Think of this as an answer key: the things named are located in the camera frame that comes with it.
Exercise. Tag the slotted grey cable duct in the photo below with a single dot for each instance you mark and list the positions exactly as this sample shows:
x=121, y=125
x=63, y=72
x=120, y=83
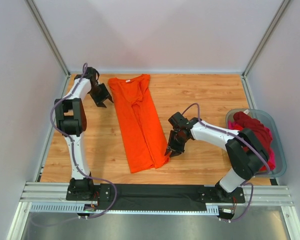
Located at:
x=81, y=208

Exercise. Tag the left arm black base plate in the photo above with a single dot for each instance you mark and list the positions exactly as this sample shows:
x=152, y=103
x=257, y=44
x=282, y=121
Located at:
x=100, y=192

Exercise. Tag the orange t shirt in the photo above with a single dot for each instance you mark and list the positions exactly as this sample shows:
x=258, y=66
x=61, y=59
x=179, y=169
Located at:
x=141, y=130

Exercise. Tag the dark red t shirt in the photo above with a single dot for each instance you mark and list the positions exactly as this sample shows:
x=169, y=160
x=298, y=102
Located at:
x=242, y=117

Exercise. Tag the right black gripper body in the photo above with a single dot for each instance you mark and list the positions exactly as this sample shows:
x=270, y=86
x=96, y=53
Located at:
x=175, y=145

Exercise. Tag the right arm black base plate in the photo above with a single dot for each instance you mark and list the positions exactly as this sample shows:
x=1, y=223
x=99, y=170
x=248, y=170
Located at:
x=213, y=194

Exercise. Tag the aluminium corner post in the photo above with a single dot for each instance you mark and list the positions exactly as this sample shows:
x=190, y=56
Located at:
x=47, y=35
x=267, y=35

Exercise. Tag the magenta t shirt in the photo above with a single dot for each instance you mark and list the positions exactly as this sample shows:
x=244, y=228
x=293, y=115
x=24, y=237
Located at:
x=271, y=160

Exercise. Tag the black cloth strip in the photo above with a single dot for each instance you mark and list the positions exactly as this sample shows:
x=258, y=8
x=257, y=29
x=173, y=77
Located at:
x=158, y=195

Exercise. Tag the clear plastic basket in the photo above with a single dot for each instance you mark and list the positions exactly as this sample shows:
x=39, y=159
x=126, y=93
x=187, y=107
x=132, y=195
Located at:
x=267, y=121

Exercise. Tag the aluminium front rail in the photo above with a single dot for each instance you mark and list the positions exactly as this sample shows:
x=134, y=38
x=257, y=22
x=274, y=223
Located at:
x=259, y=195

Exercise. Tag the right aluminium corner post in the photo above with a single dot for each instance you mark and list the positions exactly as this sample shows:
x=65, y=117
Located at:
x=267, y=35

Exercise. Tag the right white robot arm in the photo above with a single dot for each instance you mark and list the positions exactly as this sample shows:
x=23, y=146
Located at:
x=246, y=153

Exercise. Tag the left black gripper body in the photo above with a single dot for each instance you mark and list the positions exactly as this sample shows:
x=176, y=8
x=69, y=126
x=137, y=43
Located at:
x=101, y=95

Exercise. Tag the left aluminium corner post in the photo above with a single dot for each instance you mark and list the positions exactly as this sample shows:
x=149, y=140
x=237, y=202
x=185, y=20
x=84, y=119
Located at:
x=47, y=35

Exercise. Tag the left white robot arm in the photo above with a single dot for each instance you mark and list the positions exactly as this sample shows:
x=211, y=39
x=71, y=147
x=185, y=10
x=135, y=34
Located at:
x=68, y=117

